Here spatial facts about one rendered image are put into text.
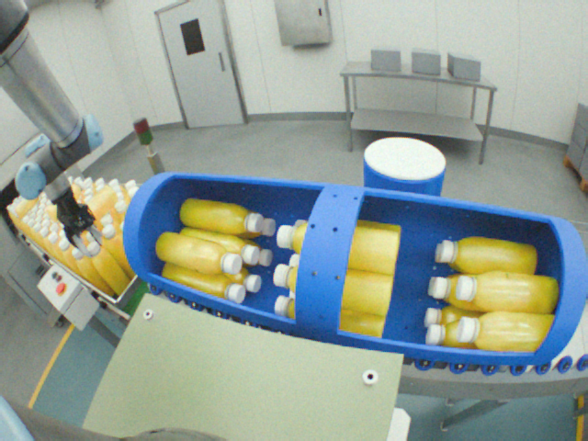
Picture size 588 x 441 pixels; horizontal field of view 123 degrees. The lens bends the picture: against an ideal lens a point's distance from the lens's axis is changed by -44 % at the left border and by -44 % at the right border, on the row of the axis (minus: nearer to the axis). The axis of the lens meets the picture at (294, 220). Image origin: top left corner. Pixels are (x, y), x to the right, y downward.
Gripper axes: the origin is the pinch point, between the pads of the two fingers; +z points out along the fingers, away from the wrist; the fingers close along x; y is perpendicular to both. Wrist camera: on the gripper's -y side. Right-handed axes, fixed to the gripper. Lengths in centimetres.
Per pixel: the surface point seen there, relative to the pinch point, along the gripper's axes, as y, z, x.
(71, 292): 7.5, -0.8, -14.9
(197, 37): -205, -44, 327
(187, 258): 37.2, -2.6, 4.6
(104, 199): -6.2, -5.6, 14.0
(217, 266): 43.7, -1.5, 5.4
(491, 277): 92, -6, 10
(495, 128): 206, 96, 354
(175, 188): 22.9, -7.0, 20.5
